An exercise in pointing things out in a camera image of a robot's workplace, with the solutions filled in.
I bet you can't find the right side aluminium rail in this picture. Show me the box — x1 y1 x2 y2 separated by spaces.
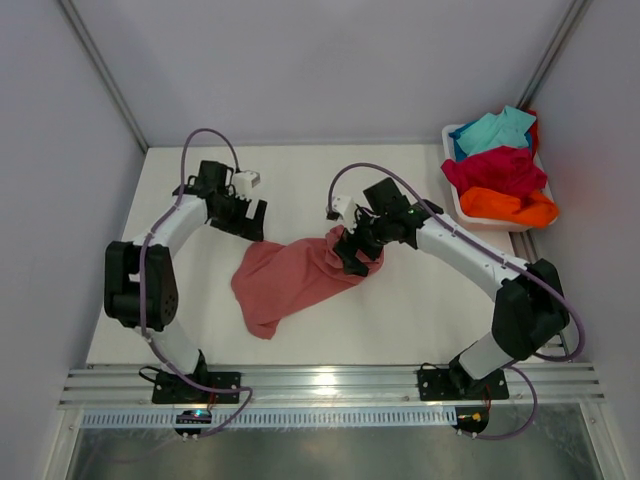
509 231 571 362

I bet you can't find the teal t shirt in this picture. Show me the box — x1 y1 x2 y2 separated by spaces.
448 106 537 162

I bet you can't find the corner aluminium post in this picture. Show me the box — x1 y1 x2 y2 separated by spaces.
517 0 593 110
55 0 150 154

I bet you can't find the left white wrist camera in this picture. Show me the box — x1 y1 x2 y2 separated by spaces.
231 170 261 199

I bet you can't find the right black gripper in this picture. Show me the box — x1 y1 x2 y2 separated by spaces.
333 205 393 278

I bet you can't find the right corner aluminium post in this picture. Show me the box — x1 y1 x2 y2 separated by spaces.
517 0 593 110

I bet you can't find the red t shirt in bin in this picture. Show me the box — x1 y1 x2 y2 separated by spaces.
525 109 539 157

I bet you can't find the orange t shirt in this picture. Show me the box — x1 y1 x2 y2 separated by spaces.
459 187 559 228

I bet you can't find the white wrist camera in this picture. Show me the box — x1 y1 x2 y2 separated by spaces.
231 170 261 199
326 195 357 233

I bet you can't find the black controller board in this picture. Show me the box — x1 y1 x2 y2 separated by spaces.
453 407 490 436
173 408 212 438

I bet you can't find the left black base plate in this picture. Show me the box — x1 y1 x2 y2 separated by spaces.
151 371 242 405

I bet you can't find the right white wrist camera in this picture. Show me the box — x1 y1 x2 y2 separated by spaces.
326 195 357 233

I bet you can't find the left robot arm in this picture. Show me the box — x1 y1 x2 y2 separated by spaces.
104 160 267 404

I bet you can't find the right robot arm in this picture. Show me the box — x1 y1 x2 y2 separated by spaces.
327 177 569 399

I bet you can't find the left corner aluminium post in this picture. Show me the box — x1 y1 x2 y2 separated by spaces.
55 0 150 154

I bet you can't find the slotted grey cable duct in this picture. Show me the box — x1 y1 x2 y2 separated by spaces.
79 406 455 430

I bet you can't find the salmon pink t shirt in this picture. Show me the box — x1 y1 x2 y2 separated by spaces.
231 225 364 340

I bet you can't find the right black controller board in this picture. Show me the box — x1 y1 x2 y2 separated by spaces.
453 407 490 436

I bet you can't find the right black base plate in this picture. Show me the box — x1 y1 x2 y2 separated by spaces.
416 363 510 401

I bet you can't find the aluminium front rail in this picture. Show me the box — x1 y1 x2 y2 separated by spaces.
58 363 605 409

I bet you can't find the crimson red t shirt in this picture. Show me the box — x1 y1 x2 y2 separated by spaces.
441 146 548 198

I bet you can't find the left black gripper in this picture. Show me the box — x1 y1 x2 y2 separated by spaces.
211 189 266 242

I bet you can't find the aluminium rail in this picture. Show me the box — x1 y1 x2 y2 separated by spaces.
58 363 605 409
509 231 571 362

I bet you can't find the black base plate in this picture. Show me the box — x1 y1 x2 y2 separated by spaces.
416 363 510 401
151 371 242 405

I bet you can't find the left black controller board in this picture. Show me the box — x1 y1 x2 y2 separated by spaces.
173 408 212 438

